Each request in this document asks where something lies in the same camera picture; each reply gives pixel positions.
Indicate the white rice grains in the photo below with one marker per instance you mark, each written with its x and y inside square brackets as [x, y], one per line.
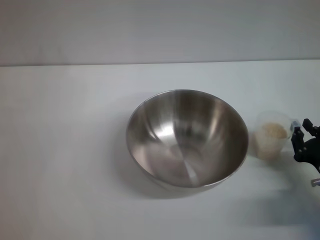
[271, 135]

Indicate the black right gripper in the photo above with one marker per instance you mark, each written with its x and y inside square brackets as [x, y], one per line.
[310, 152]

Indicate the clear plastic measuring cup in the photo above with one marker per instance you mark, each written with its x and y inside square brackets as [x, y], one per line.
[267, 117]

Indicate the stainless steel mixing bowl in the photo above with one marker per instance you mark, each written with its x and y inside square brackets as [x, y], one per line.
[187, 145]

